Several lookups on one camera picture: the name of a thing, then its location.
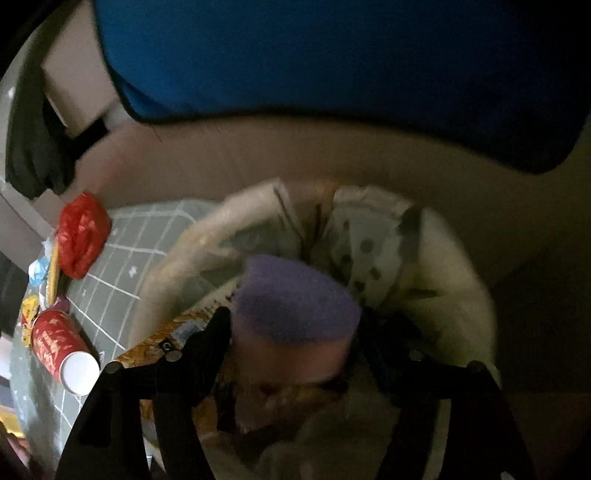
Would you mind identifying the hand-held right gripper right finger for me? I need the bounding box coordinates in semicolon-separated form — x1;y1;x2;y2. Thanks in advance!
358;314;539;480

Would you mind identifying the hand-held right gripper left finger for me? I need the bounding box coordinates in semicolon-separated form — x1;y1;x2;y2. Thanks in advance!
55;307;232;480

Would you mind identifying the bin with beige liner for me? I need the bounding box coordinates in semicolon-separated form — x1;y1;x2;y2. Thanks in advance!
139;178;502;480

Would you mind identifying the purple lidded pink cup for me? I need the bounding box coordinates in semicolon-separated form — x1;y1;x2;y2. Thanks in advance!
228;254;363;384

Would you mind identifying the red plastic bag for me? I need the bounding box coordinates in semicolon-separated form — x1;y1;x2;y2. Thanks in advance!
54;191;112;280

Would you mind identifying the orange printed packet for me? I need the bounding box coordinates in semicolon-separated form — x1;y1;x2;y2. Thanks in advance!
115;309;222;421

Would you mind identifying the white polka dot wrapper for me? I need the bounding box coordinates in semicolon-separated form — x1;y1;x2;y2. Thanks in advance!
318;185;416;305

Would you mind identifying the green grid tablecloth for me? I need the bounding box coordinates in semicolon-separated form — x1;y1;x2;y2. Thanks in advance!
9;198;218;462

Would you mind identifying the red paper cup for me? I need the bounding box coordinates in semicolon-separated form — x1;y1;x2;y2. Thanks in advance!
30;308;101;397

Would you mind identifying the orange striped wrapper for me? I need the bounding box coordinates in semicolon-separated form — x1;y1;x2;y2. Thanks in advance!
44;242;63;308

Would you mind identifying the yellow red wrapper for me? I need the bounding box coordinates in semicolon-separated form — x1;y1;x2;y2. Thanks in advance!
21;295;42;328

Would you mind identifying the blue white wrapper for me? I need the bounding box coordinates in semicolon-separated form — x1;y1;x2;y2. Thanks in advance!
28;240;54;287

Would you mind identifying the black cloth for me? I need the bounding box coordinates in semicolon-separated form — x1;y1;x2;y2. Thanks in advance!
4;78;79;199

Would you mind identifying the cardboard box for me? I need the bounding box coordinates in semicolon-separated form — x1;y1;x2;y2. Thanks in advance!
41;0;125;139

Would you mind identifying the blue cushion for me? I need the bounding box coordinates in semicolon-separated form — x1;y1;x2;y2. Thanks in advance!
92;0;591;176

